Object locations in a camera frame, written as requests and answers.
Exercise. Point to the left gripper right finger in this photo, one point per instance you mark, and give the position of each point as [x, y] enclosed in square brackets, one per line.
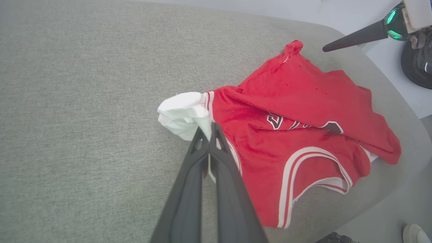
[233, 202]

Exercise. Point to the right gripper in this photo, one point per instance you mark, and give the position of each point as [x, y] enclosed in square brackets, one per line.
[415, 15]

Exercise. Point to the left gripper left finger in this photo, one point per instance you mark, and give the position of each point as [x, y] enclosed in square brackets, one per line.
[185, 202]

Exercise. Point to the red and white basketball jersey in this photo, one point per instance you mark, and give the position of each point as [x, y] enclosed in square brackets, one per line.
[303, 101]

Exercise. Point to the dark robot base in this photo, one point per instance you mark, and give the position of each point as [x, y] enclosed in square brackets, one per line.
[335, 238]

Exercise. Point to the grey fabric table pad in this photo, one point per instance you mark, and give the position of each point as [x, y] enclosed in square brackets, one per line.
[84, 118]

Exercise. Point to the white shoe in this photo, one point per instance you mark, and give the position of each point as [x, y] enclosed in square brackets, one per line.
[416, 234]

